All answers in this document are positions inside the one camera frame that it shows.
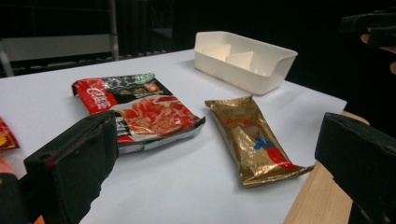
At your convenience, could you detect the orange bag with clear window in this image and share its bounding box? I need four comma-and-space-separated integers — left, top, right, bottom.
0, 156, 16, 176

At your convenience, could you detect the red and black food packet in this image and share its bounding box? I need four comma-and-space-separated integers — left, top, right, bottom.
71, 73, 207, 156

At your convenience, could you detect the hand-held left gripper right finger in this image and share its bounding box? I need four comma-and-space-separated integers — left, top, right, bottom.
314, 111, 396, 218

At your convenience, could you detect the grey metal frame table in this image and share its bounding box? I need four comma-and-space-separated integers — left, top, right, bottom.
0, 0, 120, 78

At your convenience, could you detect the white table mat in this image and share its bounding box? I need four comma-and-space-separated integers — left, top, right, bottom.
0, 49, 348, 224

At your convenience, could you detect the gold foil snack packet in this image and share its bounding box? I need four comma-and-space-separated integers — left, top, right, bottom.
204, 95, 315, 189

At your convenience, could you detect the red-orange snack packet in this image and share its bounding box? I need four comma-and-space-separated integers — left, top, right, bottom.
0, 116, 21, 152

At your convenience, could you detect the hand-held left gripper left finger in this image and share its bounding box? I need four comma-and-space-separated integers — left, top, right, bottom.
23, 110, 120, 224

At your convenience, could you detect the white plastic storage box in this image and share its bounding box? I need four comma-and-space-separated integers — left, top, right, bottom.
193, 30, 299, 96

